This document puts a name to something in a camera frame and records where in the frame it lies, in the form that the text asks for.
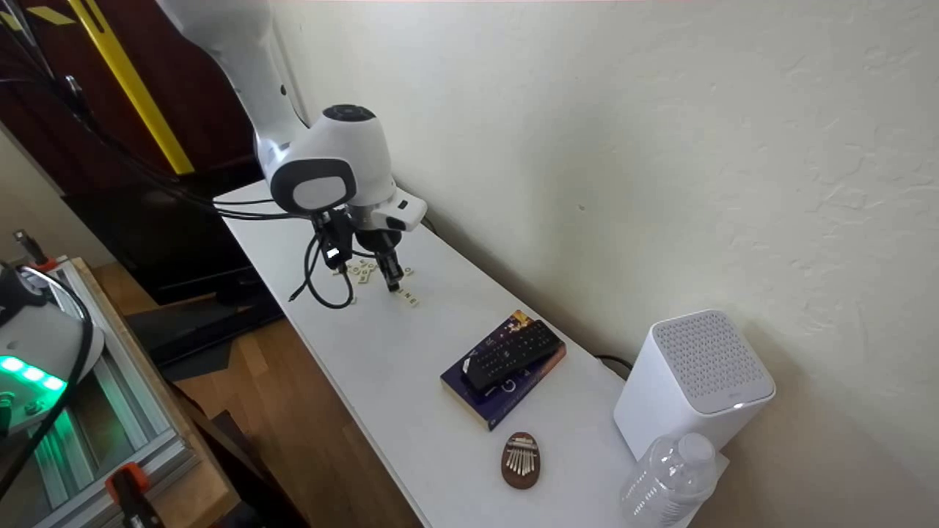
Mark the thick black cable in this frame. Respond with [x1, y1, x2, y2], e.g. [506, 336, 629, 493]
[0, 261, 100, 502]

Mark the white device with green light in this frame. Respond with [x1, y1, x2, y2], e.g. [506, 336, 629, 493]
[0, 261, 108, 440]

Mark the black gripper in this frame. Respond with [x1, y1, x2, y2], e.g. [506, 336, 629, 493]
[353, 221, 409, 295]

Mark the black remote control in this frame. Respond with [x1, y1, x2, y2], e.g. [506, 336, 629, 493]
[462, 320, 563, 397]

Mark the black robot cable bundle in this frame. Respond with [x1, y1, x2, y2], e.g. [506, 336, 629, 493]
[214, 195, 380, 312]

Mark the aluminium extrusion frame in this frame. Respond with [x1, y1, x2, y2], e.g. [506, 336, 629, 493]
[17, 255, 202, 528]

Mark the purple hardcover book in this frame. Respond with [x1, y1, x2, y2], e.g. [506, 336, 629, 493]
[437, 308, 569, 436]

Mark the orange and black clamp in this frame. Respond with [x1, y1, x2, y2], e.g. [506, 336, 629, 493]
[103, 460, 167, 528]

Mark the dark red clamp handle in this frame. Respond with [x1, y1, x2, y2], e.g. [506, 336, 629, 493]
[9, 227, 53, 274]

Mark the dark brown cabinet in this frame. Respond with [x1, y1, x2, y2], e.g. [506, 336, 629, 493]
[0, 0, 287, 201]

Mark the black stand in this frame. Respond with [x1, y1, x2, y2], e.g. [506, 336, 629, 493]
[69, 185, 287, 305]

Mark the long yellow bar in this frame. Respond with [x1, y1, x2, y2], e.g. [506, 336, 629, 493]
[64, 0, 199, 179]

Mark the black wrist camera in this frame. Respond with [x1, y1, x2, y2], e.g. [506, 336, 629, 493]
[315, 210, 359, 274]

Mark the black low shelf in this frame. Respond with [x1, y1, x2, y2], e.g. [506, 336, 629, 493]
[125, 290, 287, 389]

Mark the brown oval kalimba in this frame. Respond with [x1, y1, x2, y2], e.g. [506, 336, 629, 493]
[500, 430, 546, 493]

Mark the white box speaker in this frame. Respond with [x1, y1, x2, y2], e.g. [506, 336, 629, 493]
[610, 308, 780, 463]

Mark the clear plastic water bottle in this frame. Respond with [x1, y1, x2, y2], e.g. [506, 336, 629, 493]
[616, 433, 723, 528]

